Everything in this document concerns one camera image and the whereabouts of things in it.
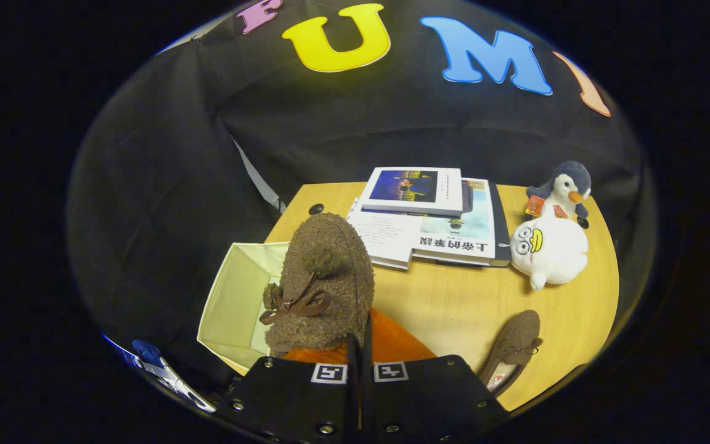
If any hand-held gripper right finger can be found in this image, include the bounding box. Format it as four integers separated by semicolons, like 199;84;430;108
360;307;511;444

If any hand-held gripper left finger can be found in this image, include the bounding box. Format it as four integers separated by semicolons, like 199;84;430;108
222;333;363;444

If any brown fuzzy shoe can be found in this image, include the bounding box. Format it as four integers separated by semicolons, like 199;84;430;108
477;310;544;395
259;212;375;360

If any cream fabric storage box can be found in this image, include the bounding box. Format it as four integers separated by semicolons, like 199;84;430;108
197;242;291;377

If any cluttered white desk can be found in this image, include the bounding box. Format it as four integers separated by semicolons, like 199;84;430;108
101;333;218;414

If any small blue item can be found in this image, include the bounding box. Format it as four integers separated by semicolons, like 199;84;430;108
132;339;163;366

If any book with pale blue cover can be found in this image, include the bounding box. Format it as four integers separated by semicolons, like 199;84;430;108
410;178;513;268

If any white plush toy with glasses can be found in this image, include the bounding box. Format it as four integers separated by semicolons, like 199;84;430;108
509;216;590;292

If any white book with blue picture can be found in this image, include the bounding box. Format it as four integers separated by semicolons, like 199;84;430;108
358;166;463;218

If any black backdrop cloth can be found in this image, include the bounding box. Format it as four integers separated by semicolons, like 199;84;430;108
65;0;658;395

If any grey penguin plush toy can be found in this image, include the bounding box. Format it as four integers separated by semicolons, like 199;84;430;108
524;160;593;230

